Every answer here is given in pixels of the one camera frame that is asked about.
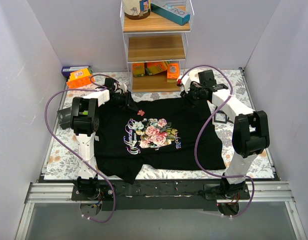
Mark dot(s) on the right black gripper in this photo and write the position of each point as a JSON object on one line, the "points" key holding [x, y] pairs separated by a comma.
{"points": [[189, 95]]}

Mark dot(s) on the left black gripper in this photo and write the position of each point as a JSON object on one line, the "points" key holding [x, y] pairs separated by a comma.
{"points": [[128, 100]]}

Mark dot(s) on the black floral print t-shirt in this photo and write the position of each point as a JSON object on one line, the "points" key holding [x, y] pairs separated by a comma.
{"points": [[166, 134]]}

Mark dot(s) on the white wire wooden shelf rack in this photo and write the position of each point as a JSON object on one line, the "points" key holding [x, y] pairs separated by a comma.
{"points": [[155, 39]]}

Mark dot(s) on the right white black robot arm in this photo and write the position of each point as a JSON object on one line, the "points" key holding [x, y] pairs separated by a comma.
{"points": [[250, 132]]}

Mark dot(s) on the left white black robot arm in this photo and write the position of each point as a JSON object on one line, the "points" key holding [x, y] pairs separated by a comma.
{"points": [[85, 121]]}

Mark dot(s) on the orange card box on shelf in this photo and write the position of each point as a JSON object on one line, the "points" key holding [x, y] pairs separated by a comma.
{"points": [[173, 72]]}

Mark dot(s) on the yellow green sponge pack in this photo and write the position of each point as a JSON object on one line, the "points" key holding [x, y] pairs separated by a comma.
{"points": [[138, 69]]}

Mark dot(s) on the orange box on mat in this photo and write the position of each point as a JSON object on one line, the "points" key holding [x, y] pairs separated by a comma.
{"points": [[79, 78]]}

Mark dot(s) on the black green product box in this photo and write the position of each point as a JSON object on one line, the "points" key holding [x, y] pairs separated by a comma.
{"points": [[64, 117]]}

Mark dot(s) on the teal rectangular box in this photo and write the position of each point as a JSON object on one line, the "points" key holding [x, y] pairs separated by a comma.
{"points": [[166, 10]]}

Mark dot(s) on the floral patterned table mat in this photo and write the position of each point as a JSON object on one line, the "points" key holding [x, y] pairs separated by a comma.
{"points": [[61, 165]]}

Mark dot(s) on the cream brown cartoon canister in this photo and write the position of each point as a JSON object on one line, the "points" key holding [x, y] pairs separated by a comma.
{"points": [[136, 9]]}

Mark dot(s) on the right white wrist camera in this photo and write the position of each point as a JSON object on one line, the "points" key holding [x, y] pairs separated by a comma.
{"points": [[184, 82]]}

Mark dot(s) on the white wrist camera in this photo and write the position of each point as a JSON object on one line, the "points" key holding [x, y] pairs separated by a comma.
{"points": [[122, 87], [184, 82]]}

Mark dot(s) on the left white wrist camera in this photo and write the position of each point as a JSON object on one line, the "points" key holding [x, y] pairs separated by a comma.
{"points": [[122, 87]]}

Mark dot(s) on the black frame left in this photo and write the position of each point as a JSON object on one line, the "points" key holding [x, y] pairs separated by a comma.
{"points": [[220, 117]]}

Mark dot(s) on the purple box at wall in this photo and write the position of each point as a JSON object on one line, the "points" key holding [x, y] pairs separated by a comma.
{"points": [[67, 70]]}

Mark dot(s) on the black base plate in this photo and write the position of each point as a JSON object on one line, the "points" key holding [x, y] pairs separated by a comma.
{"points": [[158, 194]]}

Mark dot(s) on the aluminium rail frame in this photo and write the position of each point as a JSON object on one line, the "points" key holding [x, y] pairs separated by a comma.
{"points": [[261, 191]]}

